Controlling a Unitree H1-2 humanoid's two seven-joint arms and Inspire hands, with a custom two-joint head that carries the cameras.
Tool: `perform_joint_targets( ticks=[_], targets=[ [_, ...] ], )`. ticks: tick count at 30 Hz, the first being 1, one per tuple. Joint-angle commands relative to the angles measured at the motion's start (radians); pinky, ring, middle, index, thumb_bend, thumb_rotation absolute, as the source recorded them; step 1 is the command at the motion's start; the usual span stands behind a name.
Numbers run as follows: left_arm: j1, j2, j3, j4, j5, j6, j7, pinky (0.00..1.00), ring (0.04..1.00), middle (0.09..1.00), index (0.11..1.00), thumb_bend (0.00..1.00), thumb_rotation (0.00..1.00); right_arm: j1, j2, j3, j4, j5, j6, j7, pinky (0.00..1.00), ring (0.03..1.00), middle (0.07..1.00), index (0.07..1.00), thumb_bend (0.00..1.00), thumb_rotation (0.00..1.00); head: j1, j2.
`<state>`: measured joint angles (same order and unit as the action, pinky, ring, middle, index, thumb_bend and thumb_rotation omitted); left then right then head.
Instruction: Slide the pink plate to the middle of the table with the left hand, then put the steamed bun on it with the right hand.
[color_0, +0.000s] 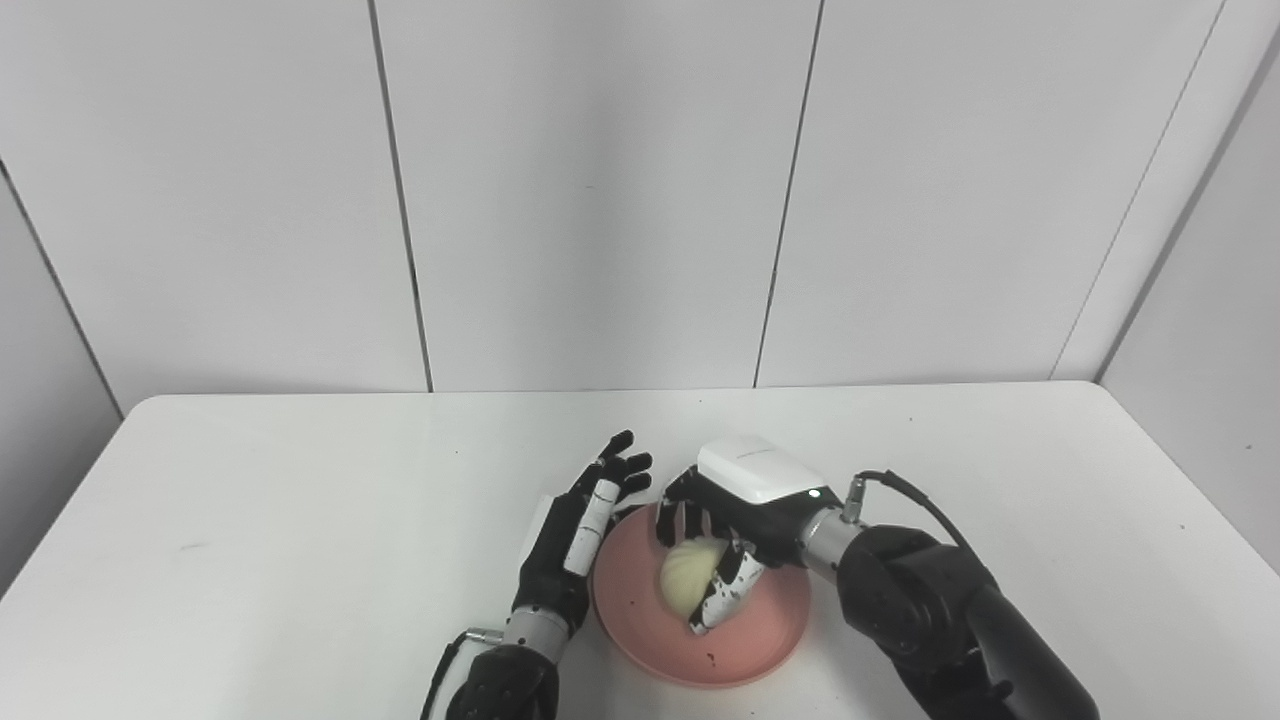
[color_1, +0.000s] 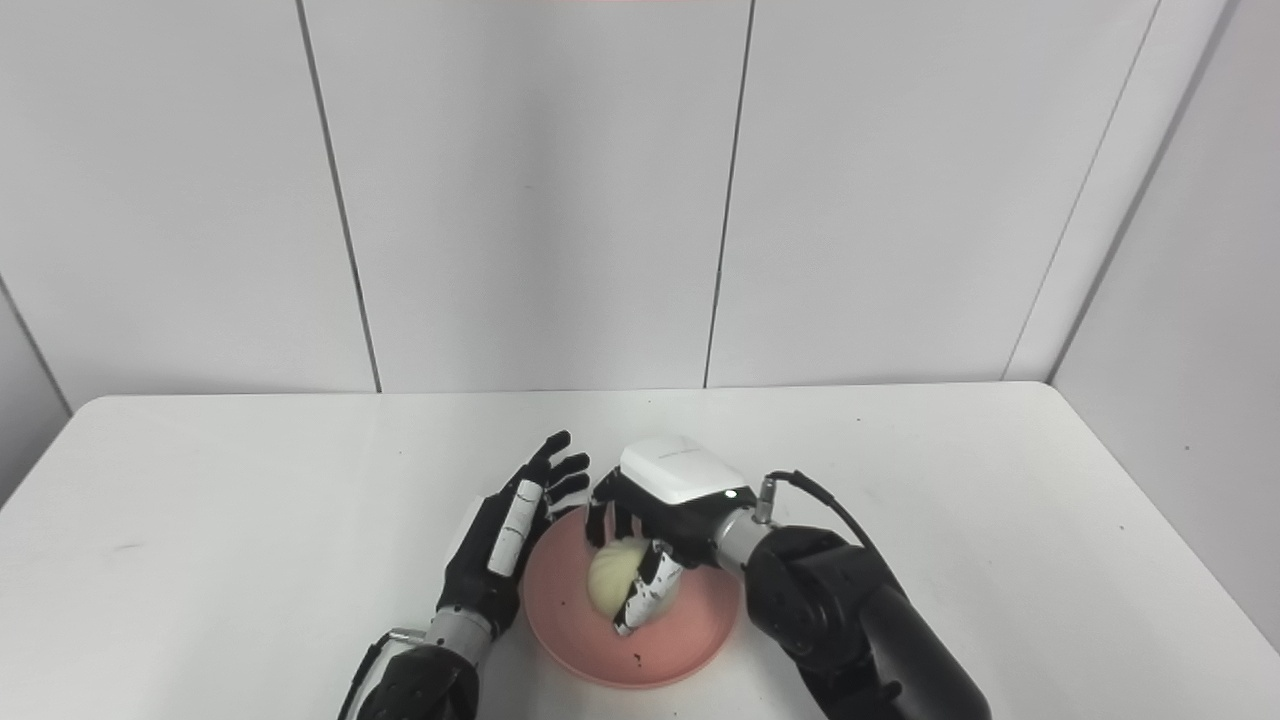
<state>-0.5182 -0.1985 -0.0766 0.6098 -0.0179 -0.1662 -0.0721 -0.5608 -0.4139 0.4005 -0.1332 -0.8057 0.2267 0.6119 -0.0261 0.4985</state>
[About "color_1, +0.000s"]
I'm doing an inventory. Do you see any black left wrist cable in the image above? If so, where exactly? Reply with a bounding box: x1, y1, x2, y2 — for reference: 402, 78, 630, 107
337, 628, 426, 720

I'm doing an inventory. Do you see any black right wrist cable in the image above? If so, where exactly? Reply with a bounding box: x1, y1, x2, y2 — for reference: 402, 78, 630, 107
755, 470, 881, 556

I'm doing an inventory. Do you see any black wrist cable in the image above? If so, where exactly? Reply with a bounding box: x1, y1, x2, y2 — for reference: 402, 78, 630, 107
337, 628, 426, 720
755, 470, 881, 556

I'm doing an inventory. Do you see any pink round plate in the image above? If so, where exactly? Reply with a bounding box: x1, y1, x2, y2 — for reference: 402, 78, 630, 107
522, 505, 743, 689

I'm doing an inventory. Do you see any pale yellow steamed bun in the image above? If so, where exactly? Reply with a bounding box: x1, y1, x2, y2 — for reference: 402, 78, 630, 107
587, 537, 681, 619

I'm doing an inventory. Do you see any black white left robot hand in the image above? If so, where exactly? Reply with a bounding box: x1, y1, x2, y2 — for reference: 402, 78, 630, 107
437, 431, 591, 636

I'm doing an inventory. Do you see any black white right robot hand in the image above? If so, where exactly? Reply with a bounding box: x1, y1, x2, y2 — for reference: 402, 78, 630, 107
585, 436, 758, 637

